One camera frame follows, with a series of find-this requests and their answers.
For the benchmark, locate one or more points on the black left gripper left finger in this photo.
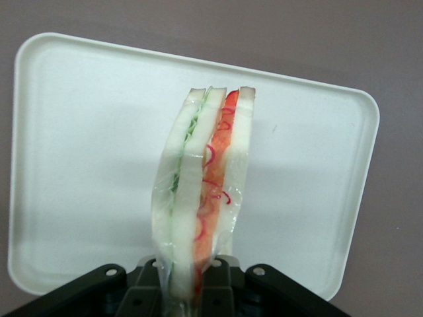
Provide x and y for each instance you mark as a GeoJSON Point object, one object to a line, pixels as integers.
{"type": "Point", "coordinates": [145, 290]}

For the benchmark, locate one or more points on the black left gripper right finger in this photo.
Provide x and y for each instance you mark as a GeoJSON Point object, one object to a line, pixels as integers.
{"type": "Point", "coordinates": [216, 290]}

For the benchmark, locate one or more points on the triangle sandwich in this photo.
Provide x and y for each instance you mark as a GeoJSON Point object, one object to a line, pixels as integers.
{"type": "Point", "coordinates": [188, 198]}

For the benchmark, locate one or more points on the cream rectangular tray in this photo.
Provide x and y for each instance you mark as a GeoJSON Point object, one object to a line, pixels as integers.
{"type": "Point", "coordinates": [82, 132]}

